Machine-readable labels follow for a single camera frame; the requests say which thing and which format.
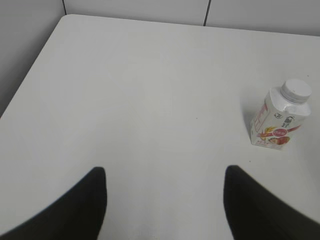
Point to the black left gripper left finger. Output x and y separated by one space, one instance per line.
77 215

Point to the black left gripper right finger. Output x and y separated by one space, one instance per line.
254 213

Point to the white yogurt carton bottle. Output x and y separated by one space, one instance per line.
277 121

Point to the white screw cap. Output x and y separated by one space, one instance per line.
296 91

